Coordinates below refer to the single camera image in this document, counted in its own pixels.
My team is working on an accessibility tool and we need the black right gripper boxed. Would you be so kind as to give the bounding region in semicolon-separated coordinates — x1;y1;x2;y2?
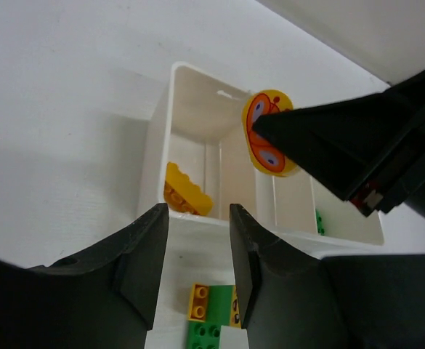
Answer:
251;70;425;218

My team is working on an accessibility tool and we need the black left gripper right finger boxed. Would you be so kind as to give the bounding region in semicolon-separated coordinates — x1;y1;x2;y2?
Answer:
230;204;425;348

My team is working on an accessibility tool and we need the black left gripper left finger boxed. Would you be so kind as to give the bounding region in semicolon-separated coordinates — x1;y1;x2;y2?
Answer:
0;204;169;348

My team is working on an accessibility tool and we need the yellow and green lego stack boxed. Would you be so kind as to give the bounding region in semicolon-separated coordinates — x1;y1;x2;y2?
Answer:
185;283;241;349

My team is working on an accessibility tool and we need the small green lego brick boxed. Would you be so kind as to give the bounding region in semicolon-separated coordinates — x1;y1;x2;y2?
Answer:
315;209;325;236

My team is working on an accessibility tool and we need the yellow oval butterfly lego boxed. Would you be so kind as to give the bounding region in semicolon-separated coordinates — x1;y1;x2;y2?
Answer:
241;88;299;179

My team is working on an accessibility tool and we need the yellow lego brick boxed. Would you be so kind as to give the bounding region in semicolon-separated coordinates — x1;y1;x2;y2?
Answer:
163;162;214;217

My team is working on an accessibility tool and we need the white three-compartment container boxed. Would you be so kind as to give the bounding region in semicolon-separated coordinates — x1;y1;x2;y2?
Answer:
137;62;384;254

